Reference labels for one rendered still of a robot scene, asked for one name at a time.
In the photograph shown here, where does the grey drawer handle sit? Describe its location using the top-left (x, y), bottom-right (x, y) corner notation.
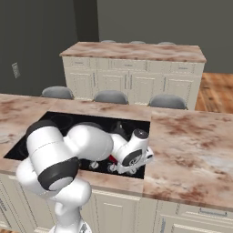
top-left (198, 208), bottom-right (228, 218)

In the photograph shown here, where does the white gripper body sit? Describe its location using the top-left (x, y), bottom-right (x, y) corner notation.
top-left (116, 147), bottom-right (155, 176)

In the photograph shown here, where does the black hob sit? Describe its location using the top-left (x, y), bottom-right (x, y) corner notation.
top-left (3, 111), bottom-right (151, 180)

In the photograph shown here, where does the grey wall socket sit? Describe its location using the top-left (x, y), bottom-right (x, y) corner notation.
top-left (11, 62), bottom-right (22, 79)

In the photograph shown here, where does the grey cupboard door handle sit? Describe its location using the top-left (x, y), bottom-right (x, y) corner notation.
top-left (159, 218), bottom-right (167, 233)

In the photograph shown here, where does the cream cupboard door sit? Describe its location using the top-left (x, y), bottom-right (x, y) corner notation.
top-left (0, 174), bottom-right (57, 233)
top-left (90, 189), bottom-right (142, 233)
top-left (157, 214), bottom-right (233, 233)

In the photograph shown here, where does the cream drawer front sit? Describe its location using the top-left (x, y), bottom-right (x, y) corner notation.
top-left (157, 201), bottom-right (233, 225)

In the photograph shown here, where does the cream island cupboard run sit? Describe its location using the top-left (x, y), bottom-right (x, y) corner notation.
top-left (59, 41), bottom-right (208, 111)

